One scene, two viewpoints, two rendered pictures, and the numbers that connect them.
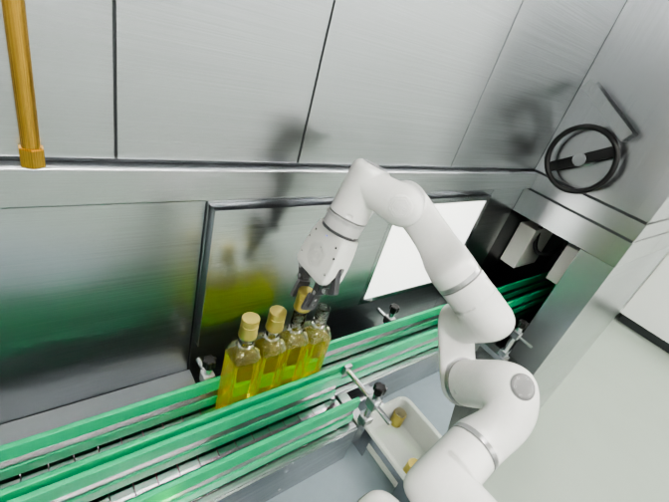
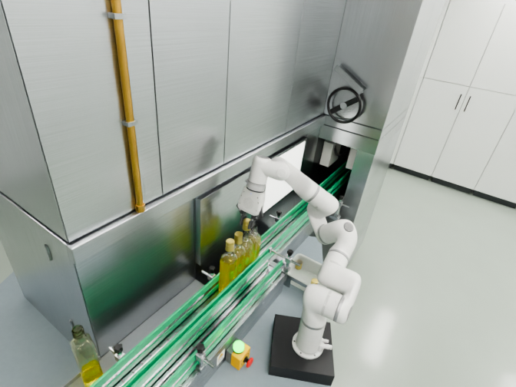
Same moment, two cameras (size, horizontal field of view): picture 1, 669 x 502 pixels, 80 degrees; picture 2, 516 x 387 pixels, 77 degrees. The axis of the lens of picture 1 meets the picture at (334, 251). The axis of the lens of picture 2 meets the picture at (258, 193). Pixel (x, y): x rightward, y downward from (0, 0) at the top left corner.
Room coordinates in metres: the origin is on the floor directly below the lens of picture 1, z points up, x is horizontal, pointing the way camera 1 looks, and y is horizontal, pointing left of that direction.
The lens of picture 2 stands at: (-0.42, 0.27, 2.00)
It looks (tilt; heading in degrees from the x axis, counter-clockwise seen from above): 32 degrees down; 345
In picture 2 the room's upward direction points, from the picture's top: 6 degrees clockwise
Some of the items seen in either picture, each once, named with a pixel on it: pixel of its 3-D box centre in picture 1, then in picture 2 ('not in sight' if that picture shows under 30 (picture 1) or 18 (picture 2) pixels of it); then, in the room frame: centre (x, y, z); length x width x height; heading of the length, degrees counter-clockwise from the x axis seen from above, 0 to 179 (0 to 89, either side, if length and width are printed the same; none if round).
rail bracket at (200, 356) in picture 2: not in sight; (206, 362); (0.20, 0.23, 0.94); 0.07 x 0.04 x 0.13; 44
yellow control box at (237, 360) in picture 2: not in sight; (238, 354); (0.30, 0.09, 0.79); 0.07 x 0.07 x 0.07; 44
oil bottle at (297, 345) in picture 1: (285, 363); (243, 257); (0.64, 0.03, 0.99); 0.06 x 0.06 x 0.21; 44
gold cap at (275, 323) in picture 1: (276, 319); (238, 237); (0.59, 0.07, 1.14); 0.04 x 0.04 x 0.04
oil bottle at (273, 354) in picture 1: (262, 372); (236, 264); (0.59, 0.07, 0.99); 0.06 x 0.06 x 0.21; 45
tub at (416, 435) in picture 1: (405, 449); (308, 276); (0.66, -0.32, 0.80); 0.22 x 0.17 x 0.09; 44
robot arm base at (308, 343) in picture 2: not in sight; (314, 332); (0.29, -0.20, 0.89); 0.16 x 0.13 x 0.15; 70
